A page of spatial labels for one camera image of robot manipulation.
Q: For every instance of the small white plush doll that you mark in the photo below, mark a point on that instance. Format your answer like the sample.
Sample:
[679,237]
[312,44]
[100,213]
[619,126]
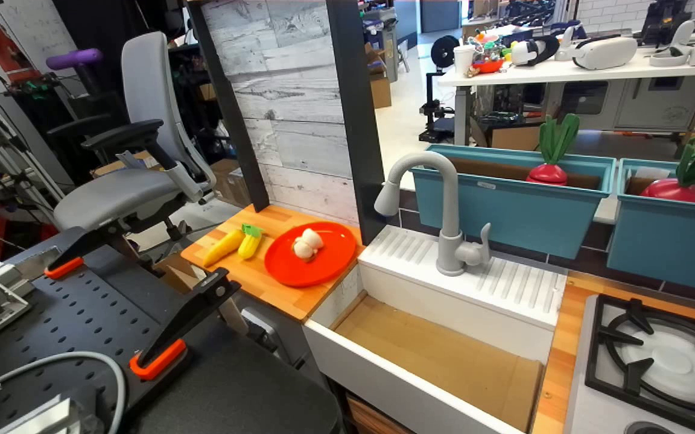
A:
[307,244]

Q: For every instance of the orange round plate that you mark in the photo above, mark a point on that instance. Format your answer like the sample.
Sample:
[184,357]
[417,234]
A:
[325,267]

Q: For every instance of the grey toy kitchen faucet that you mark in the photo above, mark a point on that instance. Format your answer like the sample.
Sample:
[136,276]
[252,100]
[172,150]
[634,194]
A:
[448,217]

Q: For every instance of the yellow toy corn cob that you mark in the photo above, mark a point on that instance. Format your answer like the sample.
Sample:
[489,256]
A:
[248,241]

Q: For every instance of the yellow orange toy vegetable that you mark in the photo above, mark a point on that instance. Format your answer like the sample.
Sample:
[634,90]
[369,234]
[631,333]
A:
[223,247]

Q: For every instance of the marble print backdrop panel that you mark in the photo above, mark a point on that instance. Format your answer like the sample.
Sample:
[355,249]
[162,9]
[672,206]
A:
[290,97]

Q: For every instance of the white toy kitchen sink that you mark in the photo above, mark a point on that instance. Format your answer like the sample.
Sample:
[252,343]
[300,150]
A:
[445,354]

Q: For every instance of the teal planter box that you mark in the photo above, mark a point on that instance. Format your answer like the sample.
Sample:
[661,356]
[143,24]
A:
[517,213]
[673,241]

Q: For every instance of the white cup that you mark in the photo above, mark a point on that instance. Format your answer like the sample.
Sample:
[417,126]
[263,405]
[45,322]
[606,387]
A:
[464,62]

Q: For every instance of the red toy radish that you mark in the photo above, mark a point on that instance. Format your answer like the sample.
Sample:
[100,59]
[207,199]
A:
[673,188]
[556,145]

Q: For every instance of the grey office chair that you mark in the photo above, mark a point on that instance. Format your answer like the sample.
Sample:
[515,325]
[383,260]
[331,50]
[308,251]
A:
[149,87]

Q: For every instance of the white desk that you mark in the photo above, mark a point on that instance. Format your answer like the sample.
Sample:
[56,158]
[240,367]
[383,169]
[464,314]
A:
[564,73]

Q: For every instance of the white VR headset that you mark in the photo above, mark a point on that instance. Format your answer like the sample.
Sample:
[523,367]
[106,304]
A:
[604,52]

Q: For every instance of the purple cylinder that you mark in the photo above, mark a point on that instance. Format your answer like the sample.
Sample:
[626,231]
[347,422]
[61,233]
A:
[72,59]

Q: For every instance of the toy stove black grates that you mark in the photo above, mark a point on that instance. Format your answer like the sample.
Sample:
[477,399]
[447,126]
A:
[661,362]

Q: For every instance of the black frame post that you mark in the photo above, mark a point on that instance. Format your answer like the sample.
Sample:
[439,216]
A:
[357,105]
[228,105]

